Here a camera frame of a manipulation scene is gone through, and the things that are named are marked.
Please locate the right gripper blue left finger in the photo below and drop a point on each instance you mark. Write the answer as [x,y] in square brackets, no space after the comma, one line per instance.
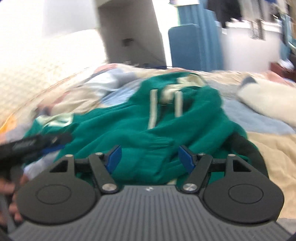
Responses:
[102,166]

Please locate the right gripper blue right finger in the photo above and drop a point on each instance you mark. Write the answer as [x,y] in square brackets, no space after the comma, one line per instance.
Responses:
[197,166]

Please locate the green hoodie with white drawstrings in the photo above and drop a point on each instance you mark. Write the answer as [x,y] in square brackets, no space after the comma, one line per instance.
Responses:
[166,112]

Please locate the person's left hand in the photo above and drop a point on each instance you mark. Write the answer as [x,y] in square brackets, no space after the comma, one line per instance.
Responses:
[8,188]

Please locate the yellow cloth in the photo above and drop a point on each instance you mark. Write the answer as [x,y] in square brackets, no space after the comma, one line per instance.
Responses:
[9,124]

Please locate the patchwork pastel quilt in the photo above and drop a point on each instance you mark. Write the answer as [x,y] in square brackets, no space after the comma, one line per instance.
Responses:
[113,84]

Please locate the cream quilted headboard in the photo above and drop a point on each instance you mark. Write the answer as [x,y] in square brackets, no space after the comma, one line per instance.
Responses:
[31,70]

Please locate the white fluffy pillow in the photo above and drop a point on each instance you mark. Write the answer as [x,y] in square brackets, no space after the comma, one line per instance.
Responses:
[272,99]

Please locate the blue curtain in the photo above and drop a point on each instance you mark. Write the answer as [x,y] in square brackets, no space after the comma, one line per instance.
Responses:
[208,35]

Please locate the blue upholstered chair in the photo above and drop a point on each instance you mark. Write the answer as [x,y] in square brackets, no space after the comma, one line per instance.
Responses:
[185,47]

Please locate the dark red side table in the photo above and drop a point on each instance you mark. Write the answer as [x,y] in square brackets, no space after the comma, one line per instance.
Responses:
[282,72]

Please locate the hanging striped garment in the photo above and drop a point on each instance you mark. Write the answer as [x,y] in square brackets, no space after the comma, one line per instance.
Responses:
[256,29]

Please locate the hanging black jacket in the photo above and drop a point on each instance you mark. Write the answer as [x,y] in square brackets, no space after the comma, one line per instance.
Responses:
[225,10]

